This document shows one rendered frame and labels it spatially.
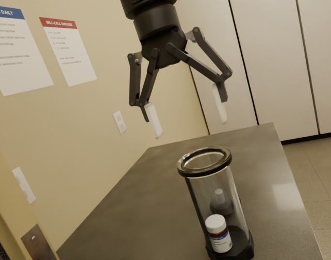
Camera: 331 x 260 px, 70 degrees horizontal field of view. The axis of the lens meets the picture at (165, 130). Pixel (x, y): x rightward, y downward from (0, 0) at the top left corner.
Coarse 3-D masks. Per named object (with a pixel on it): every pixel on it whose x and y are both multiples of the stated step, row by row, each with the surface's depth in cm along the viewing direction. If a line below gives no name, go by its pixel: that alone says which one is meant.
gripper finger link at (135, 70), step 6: (132, 54) 42; (132, 60) 42; (132, 66) 43; (138, 66) 44; (132, 72) 43; (138, 72) 44; (132, 78) 44; (138, 78) 45; (132, 84) 44; (138, 84) 45; (132, 90) 44; (138, 90) 46; (132, 96) 45; (138, 96) 47; (132, 102) 45
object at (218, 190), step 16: (192, 160) 50; (208, 160) 50; (224, 160) 42; (208, 176) 42; (224, 176) 43; (208, 192) 43; (224, 192) 43; (208, 208) 44; (224, 208) 44; (240, 208) 46; (208, 224) 46; (224, 224) 44; (240, 224) 46; (224, 240) 45; (240, 240) 46
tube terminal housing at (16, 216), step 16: (0, 160) 24; (0, 176) 24; (0, 192) 24; (16, 192) 25; (0, 208) 23; (16, 208) 25; (0, 224) 25; (16, 224) 24; (32, 224) 26; (0, 240) 25; (16, 240) 24; (48, 240) 27; (16, 256) 26
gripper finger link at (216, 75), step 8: (168, 48) 39; (176, 48) 39; (176, 56) 39; (184, 56) 39; (192, 56) 41; (192, 64) 39; (200, 64) 39; (200, 72) 39; (208, 72) 39; (216, 72) 41; (216, 80) 39
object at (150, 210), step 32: (256, 128) 114; (160, 160) 115; (256, 160) 85; (128, 192) 94; (160, 192) 85; (256, 192) 67; (288, 192) 63; (96, 224) 79; (128, 224) 73; (160, 224) 68; (192, 224) 63; (256, 224) 56; (288, 224) 53; (64, 256) 68; (96, 256) 64; (128, 256) 60; (160, 256) 56; (192, 256) 53; (256, 256) 48; (288, 256) 45; (320, 256) 43
